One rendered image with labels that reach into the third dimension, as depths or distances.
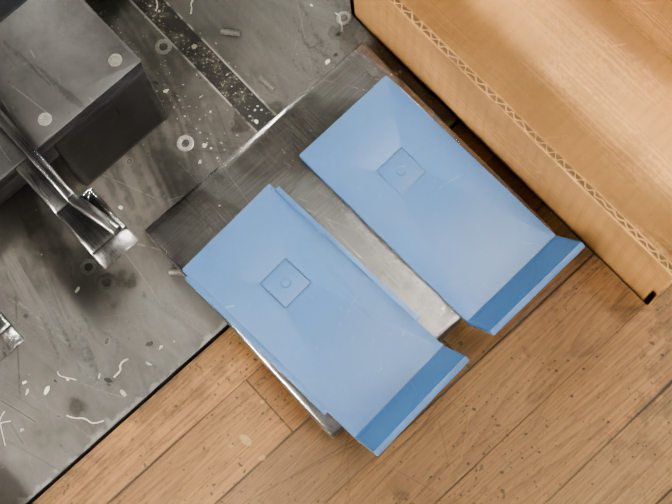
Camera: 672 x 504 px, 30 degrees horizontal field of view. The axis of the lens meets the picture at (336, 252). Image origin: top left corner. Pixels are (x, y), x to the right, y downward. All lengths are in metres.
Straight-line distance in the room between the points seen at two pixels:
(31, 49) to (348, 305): 0.22
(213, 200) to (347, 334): 0.11
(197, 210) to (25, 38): 0.13
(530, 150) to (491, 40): 0.10
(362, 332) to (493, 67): 0.18
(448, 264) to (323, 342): 0.08
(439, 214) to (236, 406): 0.16
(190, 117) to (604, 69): 0.25
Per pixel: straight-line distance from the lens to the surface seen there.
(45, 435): 0.74
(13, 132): 0.69
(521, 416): 0.71
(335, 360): 0.69
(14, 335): 0.66
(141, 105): 0.73
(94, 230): 0.66
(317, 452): 0.71
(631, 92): 0.77
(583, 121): 0.75
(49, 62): 0.70
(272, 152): 0.73
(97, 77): 0.69
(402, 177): 0.72
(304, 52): 0.77
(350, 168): 0.72
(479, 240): 0.71
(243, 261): 0.71
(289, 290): 0.70
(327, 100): 0.74
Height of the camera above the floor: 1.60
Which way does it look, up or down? 75 degrees down
